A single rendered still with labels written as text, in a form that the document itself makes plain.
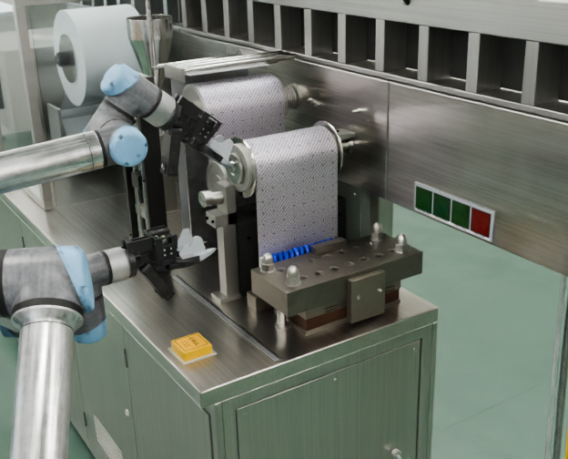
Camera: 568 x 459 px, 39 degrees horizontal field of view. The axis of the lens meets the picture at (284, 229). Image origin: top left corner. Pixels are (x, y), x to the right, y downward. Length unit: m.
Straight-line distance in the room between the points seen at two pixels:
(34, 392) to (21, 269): 0.21
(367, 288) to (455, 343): 1.83
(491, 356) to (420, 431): 1.48
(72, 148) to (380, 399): 0.96
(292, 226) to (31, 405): 0.91
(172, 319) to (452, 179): 0.75
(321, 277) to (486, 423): 1.49
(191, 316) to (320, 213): 0.41
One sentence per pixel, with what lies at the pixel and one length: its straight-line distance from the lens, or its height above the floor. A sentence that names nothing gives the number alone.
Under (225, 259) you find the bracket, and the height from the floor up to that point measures 1.02.
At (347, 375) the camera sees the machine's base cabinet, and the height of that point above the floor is 0.80.
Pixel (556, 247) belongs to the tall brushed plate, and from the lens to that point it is 1.64.
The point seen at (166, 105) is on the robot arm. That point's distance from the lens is 1.74.
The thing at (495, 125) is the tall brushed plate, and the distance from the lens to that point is 1.69.
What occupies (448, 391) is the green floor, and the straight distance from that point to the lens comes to 3.34.
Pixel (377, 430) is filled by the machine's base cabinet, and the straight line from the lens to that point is 2.06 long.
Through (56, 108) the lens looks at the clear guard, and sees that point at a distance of 2.74.
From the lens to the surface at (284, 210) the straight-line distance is 1.94.
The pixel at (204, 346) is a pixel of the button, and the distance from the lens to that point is 1.80.
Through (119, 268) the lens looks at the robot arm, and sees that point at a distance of 1.74.
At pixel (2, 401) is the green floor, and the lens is 3.50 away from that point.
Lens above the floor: 1.82
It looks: 22 degrees down
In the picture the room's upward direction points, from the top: 2 degrees counter-clockwise
